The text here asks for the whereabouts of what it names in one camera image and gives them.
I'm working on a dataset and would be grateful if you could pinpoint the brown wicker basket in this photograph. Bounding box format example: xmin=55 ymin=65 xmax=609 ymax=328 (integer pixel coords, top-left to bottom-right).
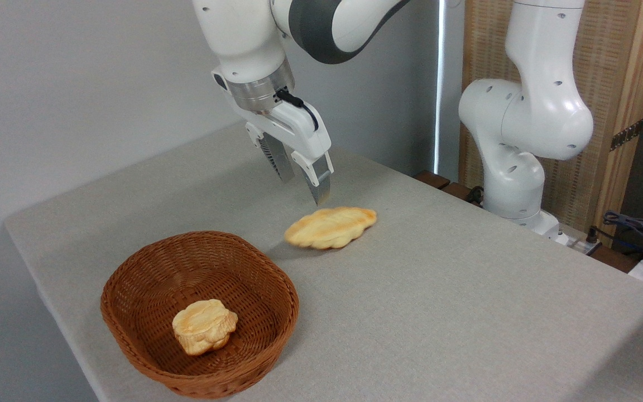
xmin=100 ymin=231 xmax=300 ymax=399

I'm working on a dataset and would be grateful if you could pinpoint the metal hinge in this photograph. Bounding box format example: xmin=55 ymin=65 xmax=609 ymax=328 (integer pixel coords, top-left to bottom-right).
xmin=610 ymin=119 xmax=643 ymax=152

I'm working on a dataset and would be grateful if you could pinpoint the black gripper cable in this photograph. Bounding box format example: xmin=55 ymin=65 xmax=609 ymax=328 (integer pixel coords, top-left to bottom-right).
xmin=275 ymin=88 xmax=320 ymax=132

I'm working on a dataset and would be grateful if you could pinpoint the long braided bread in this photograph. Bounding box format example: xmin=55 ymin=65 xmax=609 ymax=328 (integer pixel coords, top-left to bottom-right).
xmin=284 ymin=207 xmax=378 ymax=250

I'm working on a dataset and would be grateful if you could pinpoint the white power strip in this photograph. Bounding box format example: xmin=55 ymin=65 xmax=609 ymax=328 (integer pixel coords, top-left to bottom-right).
xmin=556 ymin=223 xmax=602 ymax=255

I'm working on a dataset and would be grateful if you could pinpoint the small round bread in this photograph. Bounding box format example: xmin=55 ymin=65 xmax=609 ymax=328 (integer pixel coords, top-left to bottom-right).
xmin=172 ymin=299 xmax=239 ymax=356

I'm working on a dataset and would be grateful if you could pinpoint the brown wooden platform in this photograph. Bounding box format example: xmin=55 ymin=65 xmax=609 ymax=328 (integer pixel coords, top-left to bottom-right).
xmin=414 ymin=170 xmax=640 ymax=274

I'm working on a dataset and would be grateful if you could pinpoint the dark cable bundle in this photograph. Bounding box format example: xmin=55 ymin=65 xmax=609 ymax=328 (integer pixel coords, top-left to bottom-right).
xmin=587 ymin=210 xmax=643 ymax=264

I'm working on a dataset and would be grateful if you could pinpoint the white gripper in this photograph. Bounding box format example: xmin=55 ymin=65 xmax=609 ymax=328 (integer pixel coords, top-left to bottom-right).
xmin=212 ymin=68 xmax=335 ymax=206

